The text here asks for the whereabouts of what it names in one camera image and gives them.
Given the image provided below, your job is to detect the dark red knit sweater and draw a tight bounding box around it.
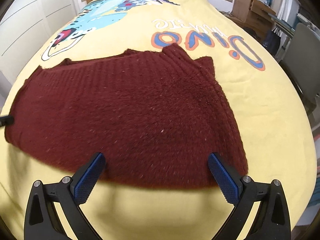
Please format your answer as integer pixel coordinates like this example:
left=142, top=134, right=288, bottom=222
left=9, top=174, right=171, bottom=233
left=4, top=44, right=248, bottom=189

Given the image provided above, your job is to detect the yellow dinosaur print bedspread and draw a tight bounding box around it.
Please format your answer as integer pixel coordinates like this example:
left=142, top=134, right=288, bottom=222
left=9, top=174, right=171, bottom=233
left=1, top=0, right=317, bottom=239

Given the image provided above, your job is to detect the white wardrobe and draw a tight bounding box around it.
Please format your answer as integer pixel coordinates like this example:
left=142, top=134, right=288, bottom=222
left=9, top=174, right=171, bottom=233
left=1, top=0, right=75, bottom=90

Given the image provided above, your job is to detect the grey green chair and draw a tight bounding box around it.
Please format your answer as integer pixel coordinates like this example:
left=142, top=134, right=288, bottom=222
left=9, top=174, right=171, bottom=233
left=279, top=23, right=319, bottom=115

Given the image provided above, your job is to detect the dark blue bag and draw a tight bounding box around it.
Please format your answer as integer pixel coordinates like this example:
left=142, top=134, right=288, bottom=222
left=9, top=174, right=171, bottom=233
left=263, top=27, right=281, bottom=56

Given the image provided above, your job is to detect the white desk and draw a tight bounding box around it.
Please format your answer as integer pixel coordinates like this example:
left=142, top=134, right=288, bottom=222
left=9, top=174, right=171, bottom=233
left=275, top=0, right=319, bottom=62

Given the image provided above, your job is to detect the wooden drawer cabinet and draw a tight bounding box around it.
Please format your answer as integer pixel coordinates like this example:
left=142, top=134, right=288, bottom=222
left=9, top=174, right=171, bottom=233
left=224, top=0, right=276, bottom=43

